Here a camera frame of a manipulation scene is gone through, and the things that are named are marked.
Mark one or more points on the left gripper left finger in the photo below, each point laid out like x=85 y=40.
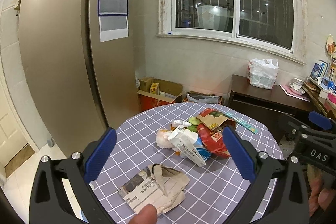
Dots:
x=49 y=202

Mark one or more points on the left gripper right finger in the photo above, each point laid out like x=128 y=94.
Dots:
x=288 y=202

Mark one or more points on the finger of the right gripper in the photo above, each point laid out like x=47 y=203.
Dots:
x=320 y=120

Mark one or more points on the red brown paper snack bag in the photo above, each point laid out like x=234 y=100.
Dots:
x=211 y=129

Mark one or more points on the white blue carton box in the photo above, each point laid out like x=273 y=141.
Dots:
x=190 y=145

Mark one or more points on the newspaper sheet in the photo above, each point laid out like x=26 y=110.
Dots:
x=157 y=185

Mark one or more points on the white tissue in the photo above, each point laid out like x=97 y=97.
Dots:
x=162 y=139

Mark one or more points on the person's right hand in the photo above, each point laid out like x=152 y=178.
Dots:
x=319 y=197

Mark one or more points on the person's left hand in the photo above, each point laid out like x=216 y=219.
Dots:
x=147 y=215

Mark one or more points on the stacked bowls and plate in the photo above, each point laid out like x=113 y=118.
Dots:
x=295 y=86

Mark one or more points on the books on shelf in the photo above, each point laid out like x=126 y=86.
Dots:
x=324 y=74

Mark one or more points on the dark wooden cabinet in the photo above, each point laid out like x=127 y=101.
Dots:
x=265 y=106

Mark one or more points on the grey checked tablecloth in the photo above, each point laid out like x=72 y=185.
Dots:
x=212 y=193

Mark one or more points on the teal long snack wrapper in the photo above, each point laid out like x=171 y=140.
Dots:
x=241 y=122

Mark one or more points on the white interior door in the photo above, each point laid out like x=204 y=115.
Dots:
x=15 y=149

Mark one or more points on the white plastic bag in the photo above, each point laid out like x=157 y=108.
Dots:
x=262 y=73

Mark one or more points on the green vegetable scraps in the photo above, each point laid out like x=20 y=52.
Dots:
x=194 y=123

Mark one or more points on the grey plastic bag on floor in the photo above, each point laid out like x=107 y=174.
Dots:
x=203 y=98

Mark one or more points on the small white bottle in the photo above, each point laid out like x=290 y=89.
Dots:
x=176 y=123

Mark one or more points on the red cardboard box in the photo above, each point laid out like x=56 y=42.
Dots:
x=169 y=92

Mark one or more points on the yellow small box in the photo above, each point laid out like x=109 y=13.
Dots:
x=154 y=88

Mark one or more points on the gold double-door refrigerator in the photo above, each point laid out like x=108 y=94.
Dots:
x=80 y=86

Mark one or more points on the papers on refrigerator door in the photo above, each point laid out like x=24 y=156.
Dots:
x=113 y=19

